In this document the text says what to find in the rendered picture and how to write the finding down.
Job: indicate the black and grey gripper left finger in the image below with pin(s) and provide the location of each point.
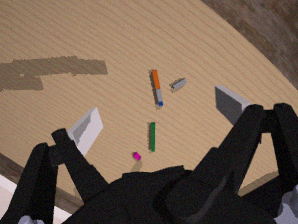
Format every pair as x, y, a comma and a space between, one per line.
34, 197

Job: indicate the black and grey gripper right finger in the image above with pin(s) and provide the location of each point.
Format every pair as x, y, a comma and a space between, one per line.
190, 201

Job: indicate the orange rod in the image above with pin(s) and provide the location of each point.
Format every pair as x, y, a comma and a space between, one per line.
156, 79

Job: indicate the small magenta block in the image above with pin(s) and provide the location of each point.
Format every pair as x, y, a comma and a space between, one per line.
137, 156

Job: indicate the grey rod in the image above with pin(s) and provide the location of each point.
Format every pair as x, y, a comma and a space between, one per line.
179, 83
159, 95

